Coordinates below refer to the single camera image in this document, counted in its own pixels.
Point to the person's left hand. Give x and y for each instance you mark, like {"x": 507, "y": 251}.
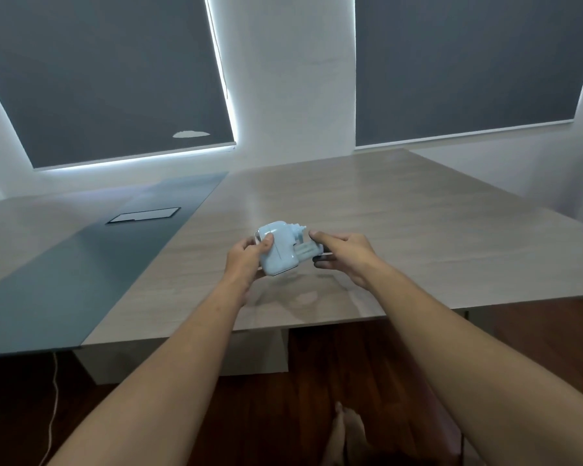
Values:
{"x": 240, "y": 266}

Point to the person's right hand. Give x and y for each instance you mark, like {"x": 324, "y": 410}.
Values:
{"x": 357, "y": 257}

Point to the person's right thumb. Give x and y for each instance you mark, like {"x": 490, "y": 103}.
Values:
{"x": 324, "y": 262}

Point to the person's left thumb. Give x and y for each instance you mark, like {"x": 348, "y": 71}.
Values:
{"x": 267, "y": 243}

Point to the light blue pencil sharpener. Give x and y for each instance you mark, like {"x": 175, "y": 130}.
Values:
{"x": 284, "y": 252}

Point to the person's left forearm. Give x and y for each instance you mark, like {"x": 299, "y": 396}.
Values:
{"x": 175, "y": 373}

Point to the person's right forearm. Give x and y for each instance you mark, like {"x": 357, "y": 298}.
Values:
{"x": 466, "y": 363}

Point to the person's foot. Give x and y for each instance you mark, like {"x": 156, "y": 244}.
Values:
{"x": 346, "y": 434}

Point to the grey roller blind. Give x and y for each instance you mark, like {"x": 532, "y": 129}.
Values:
{"x": 471, "y": 63}
{"x": 102, "y": 77}

